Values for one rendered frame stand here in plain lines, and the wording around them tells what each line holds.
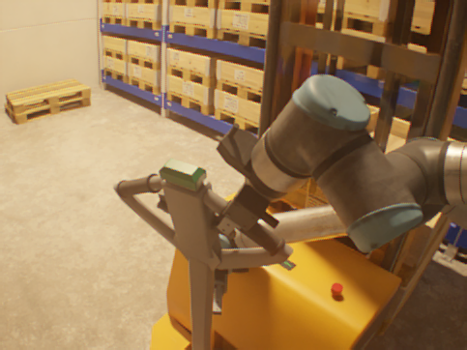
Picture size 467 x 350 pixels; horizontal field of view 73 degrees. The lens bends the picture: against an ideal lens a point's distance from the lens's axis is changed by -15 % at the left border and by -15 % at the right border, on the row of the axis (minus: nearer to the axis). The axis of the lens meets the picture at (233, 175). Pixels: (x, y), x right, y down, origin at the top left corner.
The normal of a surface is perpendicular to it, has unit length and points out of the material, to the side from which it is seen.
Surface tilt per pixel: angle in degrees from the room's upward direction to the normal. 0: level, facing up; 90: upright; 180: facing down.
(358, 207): 79
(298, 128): 91
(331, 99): 28
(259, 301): 74
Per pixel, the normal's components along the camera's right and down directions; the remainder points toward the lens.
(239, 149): 0.37, -0.50
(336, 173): -0.59, 0.07
